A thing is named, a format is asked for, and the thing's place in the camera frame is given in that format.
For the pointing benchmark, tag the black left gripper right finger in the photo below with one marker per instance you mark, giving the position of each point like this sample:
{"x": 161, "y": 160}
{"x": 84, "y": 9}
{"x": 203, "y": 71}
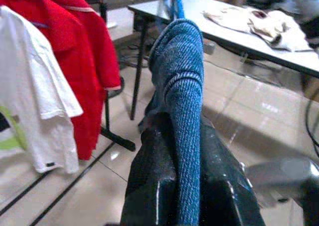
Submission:
{"x": 221, "y": 186}

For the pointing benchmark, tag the white printed t-shirt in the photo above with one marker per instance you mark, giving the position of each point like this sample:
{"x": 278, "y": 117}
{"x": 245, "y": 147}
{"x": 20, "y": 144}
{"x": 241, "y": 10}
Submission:
{"x": 30, "y": 73}

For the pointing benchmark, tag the red polo shirt striped trim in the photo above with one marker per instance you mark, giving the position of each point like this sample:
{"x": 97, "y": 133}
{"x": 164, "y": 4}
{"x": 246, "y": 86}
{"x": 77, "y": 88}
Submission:
{"x": 99, "y": 49}

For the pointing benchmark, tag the blue denim shorts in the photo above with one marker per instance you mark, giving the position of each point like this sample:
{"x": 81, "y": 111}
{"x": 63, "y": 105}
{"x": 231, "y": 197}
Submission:
{"x": 187, "y": 86}

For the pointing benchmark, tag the metal clothes rack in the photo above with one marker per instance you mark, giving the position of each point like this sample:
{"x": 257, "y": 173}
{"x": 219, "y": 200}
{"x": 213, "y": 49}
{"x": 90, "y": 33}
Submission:
{"x": 107, "y": 111}

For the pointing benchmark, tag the white denim jacket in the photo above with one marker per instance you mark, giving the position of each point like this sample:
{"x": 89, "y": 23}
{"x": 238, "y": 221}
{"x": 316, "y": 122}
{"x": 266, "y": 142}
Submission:
{"x": 231, "y": 20}

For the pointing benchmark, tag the blue plastic hanger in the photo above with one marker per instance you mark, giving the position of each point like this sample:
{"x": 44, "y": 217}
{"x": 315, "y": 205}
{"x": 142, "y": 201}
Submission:
{"x": 178, "y": 4}

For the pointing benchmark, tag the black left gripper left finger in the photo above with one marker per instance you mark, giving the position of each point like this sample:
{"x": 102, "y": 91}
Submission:
{"x": 152, "y": 181}

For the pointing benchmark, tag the grey work table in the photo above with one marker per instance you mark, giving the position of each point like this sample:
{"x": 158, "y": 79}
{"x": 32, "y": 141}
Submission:
{"x": 286, "y": 59}

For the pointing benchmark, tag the purple plastic hanger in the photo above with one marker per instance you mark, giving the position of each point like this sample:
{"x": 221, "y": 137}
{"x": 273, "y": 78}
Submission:
{"x": 41, "y": 25}

